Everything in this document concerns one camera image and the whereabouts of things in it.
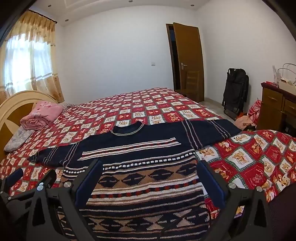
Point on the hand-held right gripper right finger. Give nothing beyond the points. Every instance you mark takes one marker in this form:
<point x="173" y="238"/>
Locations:
<point x="212" y="185"/>

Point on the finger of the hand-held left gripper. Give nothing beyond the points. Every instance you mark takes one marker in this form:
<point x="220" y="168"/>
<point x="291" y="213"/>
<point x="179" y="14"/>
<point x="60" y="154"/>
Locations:
<point x="49" y="178"/>
<point x="13" y="176"/>

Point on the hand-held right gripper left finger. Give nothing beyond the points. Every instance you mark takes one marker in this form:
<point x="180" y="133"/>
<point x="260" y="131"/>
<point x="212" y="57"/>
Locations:
<point x="89" y="185"/>

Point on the navy patterned knit sweater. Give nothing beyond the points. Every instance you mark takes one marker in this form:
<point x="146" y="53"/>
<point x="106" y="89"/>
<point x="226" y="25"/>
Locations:
<point x="143" y="180"/>

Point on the pile of colourful clothes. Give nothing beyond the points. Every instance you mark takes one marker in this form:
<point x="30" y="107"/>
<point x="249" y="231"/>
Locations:
<point x="249" y="118"/>

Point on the grey floral pillow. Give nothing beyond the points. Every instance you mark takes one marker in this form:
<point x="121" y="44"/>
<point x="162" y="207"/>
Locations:
<point x="16" y="139"/>

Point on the pink folded quilt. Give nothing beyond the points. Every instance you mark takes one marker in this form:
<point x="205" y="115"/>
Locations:
<point x="44" y="113"/>

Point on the cream wooden headboard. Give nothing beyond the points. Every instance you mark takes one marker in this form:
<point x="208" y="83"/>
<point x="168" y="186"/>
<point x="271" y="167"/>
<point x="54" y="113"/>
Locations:
<point x="9" y="109"/>

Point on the grey fringed cloth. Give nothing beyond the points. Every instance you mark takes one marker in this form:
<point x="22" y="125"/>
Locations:
<point x="68" y="106"/>

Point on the person's dark clothing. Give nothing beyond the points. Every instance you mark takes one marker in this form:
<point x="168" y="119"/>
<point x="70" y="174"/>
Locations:
<point x="284" y="220"/>

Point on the red printed bed blanket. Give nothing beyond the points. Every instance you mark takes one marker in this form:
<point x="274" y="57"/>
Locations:
<point x="138" y="109"/>

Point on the brown wooden nightstand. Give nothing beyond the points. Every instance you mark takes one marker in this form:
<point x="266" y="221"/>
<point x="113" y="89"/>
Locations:
<point x="272" y="109"/>

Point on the black folding chair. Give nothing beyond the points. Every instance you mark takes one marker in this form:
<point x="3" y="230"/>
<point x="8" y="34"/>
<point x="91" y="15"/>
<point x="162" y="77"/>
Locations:
<point x="235" y="88"/>

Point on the wooden chair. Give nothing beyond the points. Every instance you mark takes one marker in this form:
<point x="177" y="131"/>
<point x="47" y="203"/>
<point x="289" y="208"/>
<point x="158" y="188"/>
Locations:
<point x="192" y="81"/>

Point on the small red object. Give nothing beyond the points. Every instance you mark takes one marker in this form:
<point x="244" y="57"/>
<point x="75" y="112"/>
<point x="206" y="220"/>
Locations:
<point x="271" y="83"/>

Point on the beige patterned curtain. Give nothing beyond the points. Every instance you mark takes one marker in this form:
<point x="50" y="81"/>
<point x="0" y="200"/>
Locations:
<point x="30" y="58"/>

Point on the brown wooden door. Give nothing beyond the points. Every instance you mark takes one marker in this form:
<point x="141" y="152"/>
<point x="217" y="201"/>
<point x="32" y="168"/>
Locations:
<point x="189" y="58"/>

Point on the dark curtain rod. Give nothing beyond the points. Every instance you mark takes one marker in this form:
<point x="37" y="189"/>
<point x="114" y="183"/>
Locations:
<point x="44" y="16"/>

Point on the dark door frame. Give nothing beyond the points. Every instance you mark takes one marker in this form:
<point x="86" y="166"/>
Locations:
<point x="168" y="46"/>

